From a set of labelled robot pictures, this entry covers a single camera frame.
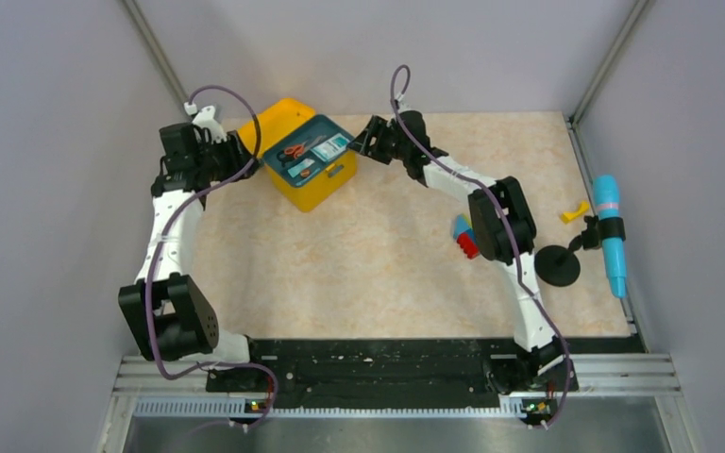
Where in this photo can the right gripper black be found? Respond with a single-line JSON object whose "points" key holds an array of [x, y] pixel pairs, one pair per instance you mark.
{"points": [[377, 128]]}

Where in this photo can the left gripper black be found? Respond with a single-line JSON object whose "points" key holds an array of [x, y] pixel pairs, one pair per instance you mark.
{"points": [[232, 146]]}

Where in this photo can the gauze packet teal white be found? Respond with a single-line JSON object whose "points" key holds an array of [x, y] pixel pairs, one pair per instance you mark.
{"points": [[329, 149]]}

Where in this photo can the teal divided plastic tray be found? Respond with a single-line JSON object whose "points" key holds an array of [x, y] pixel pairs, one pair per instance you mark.
{"points": [[317, 125]]}

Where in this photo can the orange handled small scissors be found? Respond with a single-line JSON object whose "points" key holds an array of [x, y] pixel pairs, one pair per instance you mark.
{"points": [[295, 151]]}

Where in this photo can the black handled scissors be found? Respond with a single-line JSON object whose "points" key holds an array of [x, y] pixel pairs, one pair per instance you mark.
{"points": [[319, 137]]}

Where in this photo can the teal bandage roll packet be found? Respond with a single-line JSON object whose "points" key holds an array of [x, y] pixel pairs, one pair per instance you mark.
{"points": [[305, 164]]}

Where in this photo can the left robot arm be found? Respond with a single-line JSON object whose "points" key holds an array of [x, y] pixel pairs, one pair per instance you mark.
{"points": [[168, 315]]}

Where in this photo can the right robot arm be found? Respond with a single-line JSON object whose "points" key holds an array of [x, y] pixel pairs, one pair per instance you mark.
{"points": [[501, 221]]}

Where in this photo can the yellow medicine box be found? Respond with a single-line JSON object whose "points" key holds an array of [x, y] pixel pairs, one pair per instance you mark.
{"points": [[280, 120]]}

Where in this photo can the toy brick block assembly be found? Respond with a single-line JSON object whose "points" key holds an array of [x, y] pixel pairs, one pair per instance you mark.
{"points": [[463, 235]]}

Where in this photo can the yellow object at edge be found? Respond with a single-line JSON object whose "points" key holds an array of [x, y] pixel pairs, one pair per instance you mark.
{"points": [[569, 216]]}

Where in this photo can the black round stand base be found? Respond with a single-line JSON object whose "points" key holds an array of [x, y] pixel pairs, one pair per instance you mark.
{"points": [[557, 266]]}

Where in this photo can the blue cylinder tool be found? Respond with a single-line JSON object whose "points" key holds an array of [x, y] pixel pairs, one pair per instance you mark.
{"points": [[612, 234]]}

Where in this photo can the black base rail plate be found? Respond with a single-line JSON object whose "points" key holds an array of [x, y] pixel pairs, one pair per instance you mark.
{"points": [[389, 374]]}

